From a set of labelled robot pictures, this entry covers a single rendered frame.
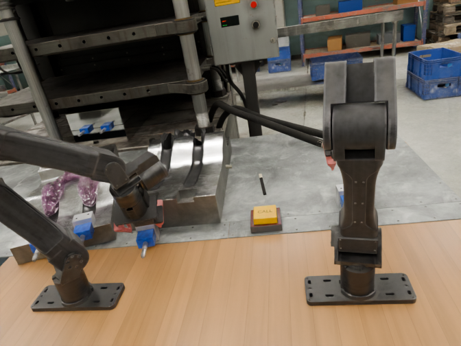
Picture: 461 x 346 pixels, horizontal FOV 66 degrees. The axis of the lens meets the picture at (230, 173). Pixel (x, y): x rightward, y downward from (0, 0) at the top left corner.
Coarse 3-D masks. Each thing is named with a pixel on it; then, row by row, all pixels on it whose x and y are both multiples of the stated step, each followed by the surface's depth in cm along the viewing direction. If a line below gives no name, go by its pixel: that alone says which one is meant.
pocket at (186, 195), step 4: (180, 192) 100; (184, 192) 100; (188, 192) 100; (192, 192) 100; (176, 196) 98; (180, 196) 101; (184, 196) 101; (188, 196) 101; (192, 196) 101; (180, 200) 100; (184, 200) 100; (188, 200) 99; (192, 200) 99
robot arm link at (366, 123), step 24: (336, 120) 47; (360, 120) 46; (384, 120) 45; (336, 144) 48; (360, 144) 47; (384, 144) 46; (360, 168) 51; (360, 192) 54; (360, 216) 58; (360, 240) 63
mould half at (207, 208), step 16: (160, 144) 123; (176, 144) 122; (192, 144) 120; (208, 144) 119; (224, 144) 123; (176, 160) 118; (208, 160) 115; (224, 160) 119; (176, 176) 109; (208, 176) 106; (224, 176) 115; (160, 192) 100; (176, 192) 99; (208, 192) 96; (224, 192) 112; (176, 208) 97; (192, 208) 97; (208, 208) 97; (176, 224) 100; (192, 224) 99
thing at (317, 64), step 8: (320, 56) 464; (328, 56) 463; (336, 56) 462; (344, 56) 460; (352, 56) 458; (360, 56) 434; (312, 64) 433; (320, 64) 431; (312, 72) 438; (320, 72) 436; (312, 80) 441
